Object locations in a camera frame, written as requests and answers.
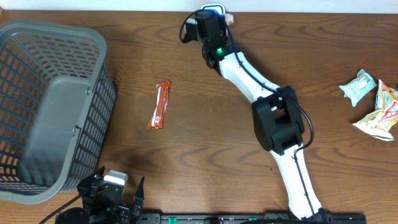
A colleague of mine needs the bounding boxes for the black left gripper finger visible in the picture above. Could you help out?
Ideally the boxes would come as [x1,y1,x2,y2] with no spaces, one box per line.
[78,166,105,189]
[133,177,145,212]

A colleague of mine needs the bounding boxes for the red snack bar wrapper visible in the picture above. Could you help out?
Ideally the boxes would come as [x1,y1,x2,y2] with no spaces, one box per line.
[147,81,171,129]

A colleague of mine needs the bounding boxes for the green flushable wipes pack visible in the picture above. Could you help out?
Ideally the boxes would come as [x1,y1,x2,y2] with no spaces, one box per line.
[339,69,376,107]

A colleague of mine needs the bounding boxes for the small orange box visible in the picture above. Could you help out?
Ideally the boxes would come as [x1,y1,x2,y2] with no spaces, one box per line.
[224,13,234,26]

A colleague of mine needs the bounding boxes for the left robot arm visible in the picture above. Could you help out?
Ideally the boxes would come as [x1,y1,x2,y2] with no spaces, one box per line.
[55,167,145,224]

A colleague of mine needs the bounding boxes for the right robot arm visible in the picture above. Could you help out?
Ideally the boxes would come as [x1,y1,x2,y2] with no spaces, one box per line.
[180,9,323,221]

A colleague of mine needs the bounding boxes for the white barcode scanner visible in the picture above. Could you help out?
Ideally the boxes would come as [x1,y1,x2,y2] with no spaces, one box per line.
[200,3,226,15]

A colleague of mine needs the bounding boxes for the grey plastic shopping basket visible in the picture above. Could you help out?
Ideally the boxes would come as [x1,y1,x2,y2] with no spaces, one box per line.
[1,20,116,204]

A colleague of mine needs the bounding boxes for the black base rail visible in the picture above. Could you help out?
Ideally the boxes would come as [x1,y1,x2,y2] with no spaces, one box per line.
[136,212,368,224]

